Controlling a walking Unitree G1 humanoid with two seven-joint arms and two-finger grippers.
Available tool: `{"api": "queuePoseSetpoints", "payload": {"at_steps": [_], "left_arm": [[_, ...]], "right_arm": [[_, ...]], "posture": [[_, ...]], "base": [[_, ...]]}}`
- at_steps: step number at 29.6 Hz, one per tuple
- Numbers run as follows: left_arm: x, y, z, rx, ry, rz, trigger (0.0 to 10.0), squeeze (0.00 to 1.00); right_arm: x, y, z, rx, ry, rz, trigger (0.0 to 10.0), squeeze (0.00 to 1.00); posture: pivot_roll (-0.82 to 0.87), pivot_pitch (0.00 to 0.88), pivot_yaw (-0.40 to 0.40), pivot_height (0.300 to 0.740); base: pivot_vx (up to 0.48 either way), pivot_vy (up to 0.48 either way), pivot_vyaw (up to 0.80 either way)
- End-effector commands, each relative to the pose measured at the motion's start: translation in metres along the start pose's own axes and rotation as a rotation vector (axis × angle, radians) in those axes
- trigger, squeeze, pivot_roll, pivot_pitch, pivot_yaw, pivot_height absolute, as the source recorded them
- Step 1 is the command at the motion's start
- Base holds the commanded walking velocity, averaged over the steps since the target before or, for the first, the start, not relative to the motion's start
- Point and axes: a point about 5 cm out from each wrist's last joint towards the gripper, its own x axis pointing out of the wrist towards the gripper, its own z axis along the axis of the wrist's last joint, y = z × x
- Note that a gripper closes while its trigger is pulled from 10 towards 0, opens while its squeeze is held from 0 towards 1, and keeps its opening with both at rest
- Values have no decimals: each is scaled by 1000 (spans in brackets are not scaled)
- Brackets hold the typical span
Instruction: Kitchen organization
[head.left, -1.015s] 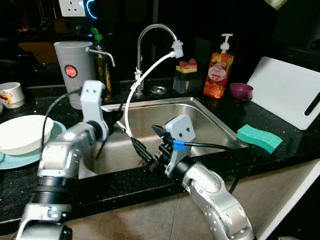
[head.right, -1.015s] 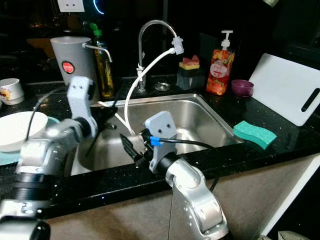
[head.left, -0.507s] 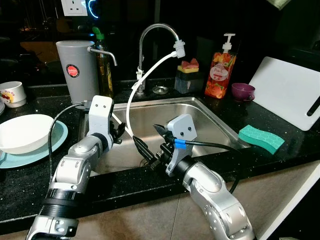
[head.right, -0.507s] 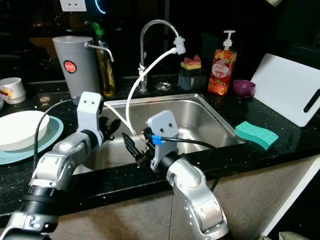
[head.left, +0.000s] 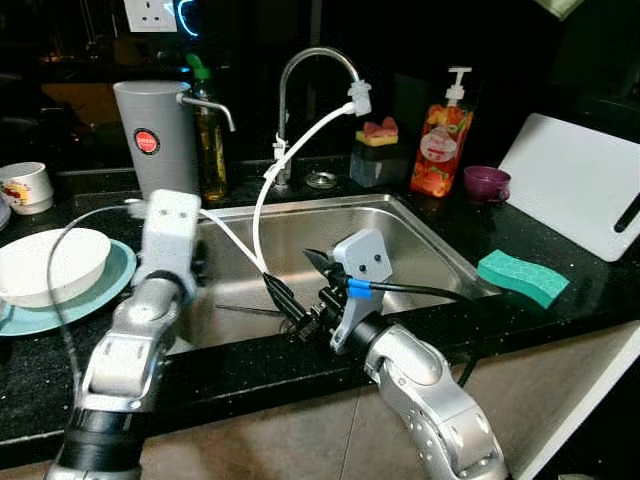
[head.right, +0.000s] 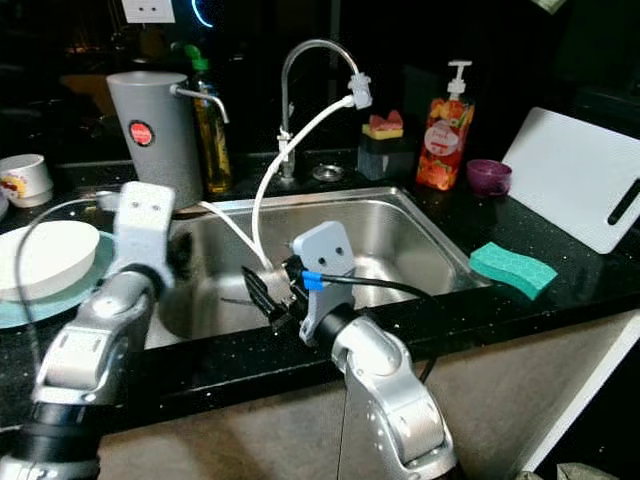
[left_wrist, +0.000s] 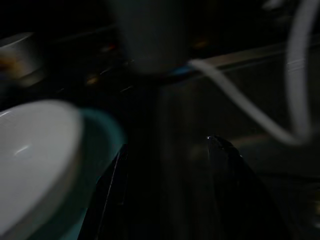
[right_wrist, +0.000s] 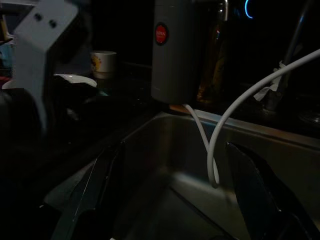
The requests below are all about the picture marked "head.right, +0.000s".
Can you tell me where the chrome round counter fitting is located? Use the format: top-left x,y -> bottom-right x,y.
311,163 -> 347,184

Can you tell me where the grey canister with red label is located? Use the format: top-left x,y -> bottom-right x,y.
107,70 -> 207,211

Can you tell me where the oil bottle with green cap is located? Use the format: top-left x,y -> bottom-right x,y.
182,43 -> 234,196

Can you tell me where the stainless steel sink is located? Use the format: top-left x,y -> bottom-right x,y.
150,185 -> 497,351

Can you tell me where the beige cabinet front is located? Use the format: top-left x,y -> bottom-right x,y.
98,312 -> 640,480

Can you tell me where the black sponge holder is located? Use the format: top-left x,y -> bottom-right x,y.
356,134 -> 411,182

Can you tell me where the teal plate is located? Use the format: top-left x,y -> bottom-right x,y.
0,232 -> 117,330

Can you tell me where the chrome canister tap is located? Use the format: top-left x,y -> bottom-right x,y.
172,85 -> 231,125

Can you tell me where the yellow and pink sponge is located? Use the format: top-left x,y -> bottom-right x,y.
363,111 -> 406,142

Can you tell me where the chrome gooseneck faucet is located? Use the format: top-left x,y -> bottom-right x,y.
277,39 -> 373,186

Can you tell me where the white printed mug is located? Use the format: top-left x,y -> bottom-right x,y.
0,153 -> 54,210

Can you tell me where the orange soap pump bottle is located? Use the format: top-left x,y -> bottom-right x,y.
416,60 -> 477,192

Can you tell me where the purple cup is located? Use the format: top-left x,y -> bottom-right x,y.
466,158 -> 514,198

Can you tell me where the green sponge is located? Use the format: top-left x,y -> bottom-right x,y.
468,241 -> 559,301

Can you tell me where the white cutting board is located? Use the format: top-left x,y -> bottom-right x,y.
500,106 -> 640,255

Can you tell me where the grey green cloth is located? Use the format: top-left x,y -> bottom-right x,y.
518,464 -> 623,480

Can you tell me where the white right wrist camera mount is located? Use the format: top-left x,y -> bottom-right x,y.
290,220 -> 357,347

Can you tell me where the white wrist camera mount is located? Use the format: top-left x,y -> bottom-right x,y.
290,220 -> 357,347
112,181 -> 177,286

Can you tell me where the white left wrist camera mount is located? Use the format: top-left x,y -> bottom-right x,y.
112,181 -> 177,286

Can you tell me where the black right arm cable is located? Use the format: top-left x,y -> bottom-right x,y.
305,271 -> 437,383

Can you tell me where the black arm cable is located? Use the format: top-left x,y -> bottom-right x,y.
305,271 -> 437,383
14,196 -> 123,336

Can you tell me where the white faucet hose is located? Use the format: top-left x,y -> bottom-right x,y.
198,95 -> 361,273

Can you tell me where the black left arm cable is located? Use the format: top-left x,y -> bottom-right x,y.
14,196 -> 123,336

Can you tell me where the blue glowing light ring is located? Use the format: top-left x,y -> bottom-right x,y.
191,0 -> 217,29

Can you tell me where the white wall socket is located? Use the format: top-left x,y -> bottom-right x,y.
121,0 -> 177,25

